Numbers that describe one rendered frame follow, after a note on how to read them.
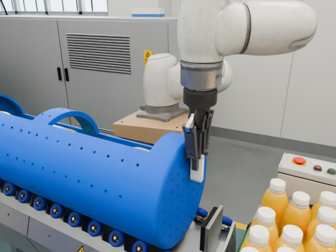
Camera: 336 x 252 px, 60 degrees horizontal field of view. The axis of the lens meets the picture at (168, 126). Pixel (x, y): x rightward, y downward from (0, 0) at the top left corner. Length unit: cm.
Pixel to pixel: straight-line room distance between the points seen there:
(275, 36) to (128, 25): 187
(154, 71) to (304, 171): 70
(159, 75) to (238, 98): 233
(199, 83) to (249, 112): 293
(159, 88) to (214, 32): 70
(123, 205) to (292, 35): 50
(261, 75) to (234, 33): 280
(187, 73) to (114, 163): 26
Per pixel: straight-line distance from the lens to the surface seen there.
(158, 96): 126
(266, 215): 72
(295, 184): 93
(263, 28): 61
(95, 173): 71
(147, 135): 121
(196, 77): 60
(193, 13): 58
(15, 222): 113
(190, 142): 64
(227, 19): 59
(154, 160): 65
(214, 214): 76
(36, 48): 312
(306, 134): 354
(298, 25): 65
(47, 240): 103
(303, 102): 342
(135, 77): 244
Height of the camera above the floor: 152
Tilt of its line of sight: 22 degrees down
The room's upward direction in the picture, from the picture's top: straight up
